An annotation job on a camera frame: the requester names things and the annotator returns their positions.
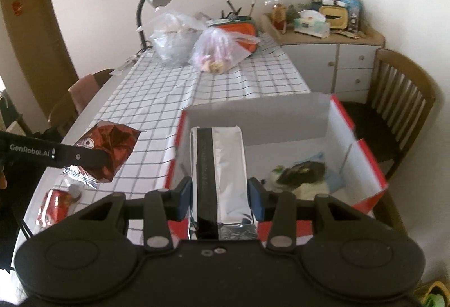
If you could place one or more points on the yellow green basket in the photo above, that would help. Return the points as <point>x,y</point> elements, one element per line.
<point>432,294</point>

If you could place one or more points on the dark wooden slatted chair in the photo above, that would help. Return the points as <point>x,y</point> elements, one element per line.
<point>400,89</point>

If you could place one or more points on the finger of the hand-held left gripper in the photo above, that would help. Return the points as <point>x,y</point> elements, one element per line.
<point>84,156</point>

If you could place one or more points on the tissue box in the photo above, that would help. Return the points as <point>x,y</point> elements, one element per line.
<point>311,24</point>

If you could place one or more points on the white black checked tablecloth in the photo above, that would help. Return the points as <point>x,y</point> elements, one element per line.
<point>158,89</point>

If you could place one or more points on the brown wooden door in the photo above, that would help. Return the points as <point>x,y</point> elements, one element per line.
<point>31,33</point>

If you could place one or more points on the black cookie packet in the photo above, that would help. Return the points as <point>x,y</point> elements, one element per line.
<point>302,173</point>

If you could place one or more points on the wooden grey cabinet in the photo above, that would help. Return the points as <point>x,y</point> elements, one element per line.
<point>316,61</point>

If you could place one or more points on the wooden chair with cloth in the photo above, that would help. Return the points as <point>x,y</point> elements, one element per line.
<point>88,92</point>

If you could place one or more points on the red-brown triangular snack packet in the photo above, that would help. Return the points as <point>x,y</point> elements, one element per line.
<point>112,138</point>

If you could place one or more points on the red cardboard box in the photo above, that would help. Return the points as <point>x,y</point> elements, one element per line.
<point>281,117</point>

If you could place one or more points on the amber glass bottle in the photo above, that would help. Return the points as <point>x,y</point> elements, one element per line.
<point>278,13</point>

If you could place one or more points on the yellow radio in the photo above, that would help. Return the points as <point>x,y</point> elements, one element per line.
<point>334,16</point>

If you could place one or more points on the blue patterned container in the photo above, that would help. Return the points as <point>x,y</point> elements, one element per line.
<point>354,11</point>

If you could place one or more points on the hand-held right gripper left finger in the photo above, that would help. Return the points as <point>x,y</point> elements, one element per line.
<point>183,198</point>

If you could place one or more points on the yellow snack packet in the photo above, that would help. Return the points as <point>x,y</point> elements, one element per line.
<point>311,192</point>

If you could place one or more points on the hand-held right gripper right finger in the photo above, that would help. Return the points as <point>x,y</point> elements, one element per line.
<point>253,198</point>

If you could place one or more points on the pink clear plastic bag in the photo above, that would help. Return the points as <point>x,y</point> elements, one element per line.
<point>218,50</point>

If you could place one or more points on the orange red tray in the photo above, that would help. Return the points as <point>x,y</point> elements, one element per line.
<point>242,31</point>

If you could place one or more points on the red snack packet silver seam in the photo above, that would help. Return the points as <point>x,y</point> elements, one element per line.
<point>56,207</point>

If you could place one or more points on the light blue snack packet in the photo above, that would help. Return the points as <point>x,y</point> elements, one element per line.
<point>332,173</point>

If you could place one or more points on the silver black snack packet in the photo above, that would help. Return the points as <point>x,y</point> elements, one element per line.
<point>219,173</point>

